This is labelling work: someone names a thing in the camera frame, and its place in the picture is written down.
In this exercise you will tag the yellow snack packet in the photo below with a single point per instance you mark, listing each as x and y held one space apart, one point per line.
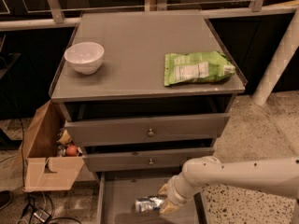
63 137

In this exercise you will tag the grey drawer cabinet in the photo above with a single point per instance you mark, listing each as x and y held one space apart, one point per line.
130 83

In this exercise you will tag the metal railing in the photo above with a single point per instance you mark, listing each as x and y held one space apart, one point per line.
19 14

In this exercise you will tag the red apple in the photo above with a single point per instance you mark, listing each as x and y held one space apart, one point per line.
72 151

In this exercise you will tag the silver blue redbull can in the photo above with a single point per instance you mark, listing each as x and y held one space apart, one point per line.
149 203

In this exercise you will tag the green chip bag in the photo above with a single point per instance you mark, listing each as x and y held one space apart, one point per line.
196 67

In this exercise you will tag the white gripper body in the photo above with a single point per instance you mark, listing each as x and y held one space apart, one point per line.
175 192

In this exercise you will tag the top grey drawer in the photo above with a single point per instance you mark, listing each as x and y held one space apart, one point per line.
107 132

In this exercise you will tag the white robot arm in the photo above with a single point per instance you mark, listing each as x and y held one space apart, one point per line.
277 176

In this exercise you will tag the middle grey drawer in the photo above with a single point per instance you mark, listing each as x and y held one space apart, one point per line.
105 162

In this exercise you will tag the grey drawer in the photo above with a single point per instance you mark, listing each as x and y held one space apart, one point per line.
105 162
107 132
119 190

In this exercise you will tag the white ceramic bowl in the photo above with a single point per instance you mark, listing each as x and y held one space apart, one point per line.
85 57

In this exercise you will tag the brown cardboard box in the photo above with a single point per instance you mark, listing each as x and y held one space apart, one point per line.
45 171

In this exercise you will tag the bottom grey drawer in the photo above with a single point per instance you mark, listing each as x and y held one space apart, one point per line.
119 190

